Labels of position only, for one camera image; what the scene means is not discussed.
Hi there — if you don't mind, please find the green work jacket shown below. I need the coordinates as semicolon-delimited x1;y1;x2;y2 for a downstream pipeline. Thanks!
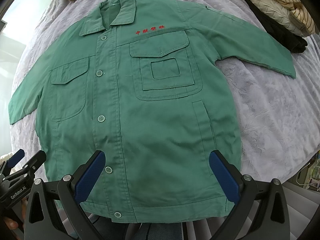
8;0;296;223

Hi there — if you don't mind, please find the cream cable knit sweater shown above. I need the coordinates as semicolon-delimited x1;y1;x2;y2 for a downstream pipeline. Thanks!
250;0;312;37

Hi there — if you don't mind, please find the lavender quilted bedspread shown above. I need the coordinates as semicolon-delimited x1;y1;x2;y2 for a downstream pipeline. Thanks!
12;0;319;181

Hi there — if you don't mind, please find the black garment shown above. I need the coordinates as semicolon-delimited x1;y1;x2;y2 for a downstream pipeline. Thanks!
244;0;308;53

